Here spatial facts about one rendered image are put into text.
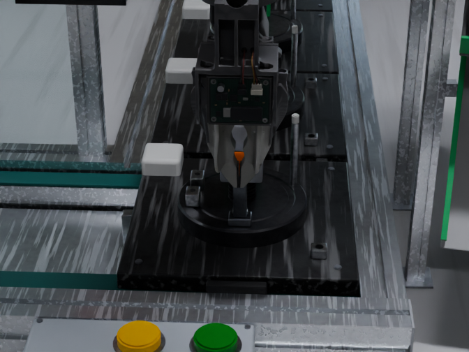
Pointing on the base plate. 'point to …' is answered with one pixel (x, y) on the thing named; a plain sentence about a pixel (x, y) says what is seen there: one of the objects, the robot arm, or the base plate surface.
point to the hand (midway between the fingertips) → (239, 171)
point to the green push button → (215, 338)
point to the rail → (224, 315)
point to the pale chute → (458, 171)
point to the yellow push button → (139, 336)
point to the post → (86, 79)
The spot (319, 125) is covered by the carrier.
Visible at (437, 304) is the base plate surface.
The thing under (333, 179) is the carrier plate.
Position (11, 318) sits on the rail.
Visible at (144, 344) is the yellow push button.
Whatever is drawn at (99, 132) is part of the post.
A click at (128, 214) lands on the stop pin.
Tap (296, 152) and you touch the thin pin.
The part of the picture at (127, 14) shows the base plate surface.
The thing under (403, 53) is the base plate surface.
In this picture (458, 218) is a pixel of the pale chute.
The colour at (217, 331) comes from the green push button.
